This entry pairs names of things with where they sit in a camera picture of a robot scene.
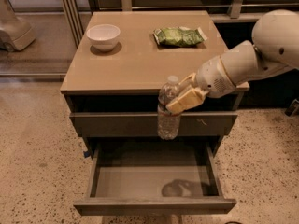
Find blue tape piece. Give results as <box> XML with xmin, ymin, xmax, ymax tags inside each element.
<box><xmin>83</xmin><ymin>151</ymin><xmax>91</xmax><ymax>158</ymax></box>

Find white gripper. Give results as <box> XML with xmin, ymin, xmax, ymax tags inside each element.
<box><xmin>166</xmin><ymin>56</ymin><xmax>235</xmax><ymax>114</ymax></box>

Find closed grey top drawer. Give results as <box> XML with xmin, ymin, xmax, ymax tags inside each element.
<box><xmin>70</xmin><ymin>112</ymin><xmax>237</xmax><ymax>137</ymax></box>

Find white ceramic bowl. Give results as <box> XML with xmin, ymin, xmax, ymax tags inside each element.
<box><xmin>86</xmin><ymin>24</ymin><xmax>121</xmax><ymax>51</ymax></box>

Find black object on floor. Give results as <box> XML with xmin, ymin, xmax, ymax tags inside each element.
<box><xmin>285</xmin><ymin>98</ymin><xmax>299</xmax><ymax>117</ymax></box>

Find clear plastic water bottle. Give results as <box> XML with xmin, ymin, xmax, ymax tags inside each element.
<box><xmin>157</xmin><ymin>76</ymin><xmax>180</xmax><ymax>140</ymax></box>

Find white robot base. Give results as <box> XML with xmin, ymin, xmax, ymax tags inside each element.
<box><xmin>0</xmin><ymin>0</ymin><xmax>36</xmax><ymax>52</ymax></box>

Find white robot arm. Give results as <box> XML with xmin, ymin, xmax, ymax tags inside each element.
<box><xmin>166</xmin><ymin>9</ymin><xmax>299</xmax><ymax>114</ymax></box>

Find grey drawer cabinet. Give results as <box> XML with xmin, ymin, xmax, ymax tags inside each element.
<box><xmin>60</xmin><ymin>10</ymin><xmax>250</xmax><ymax>217</ymax></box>

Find open grey middle drawer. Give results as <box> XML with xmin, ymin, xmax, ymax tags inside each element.
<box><xmin>74</xmin><ymin>139</ymin><xmax>236</xmax><ymax>216</ymax></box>

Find green snack bag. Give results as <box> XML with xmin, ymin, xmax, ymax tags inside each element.
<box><xmin>153</xmin><ymin>27</ymin><xmax>207</xmax><ymax>48</ymax></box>

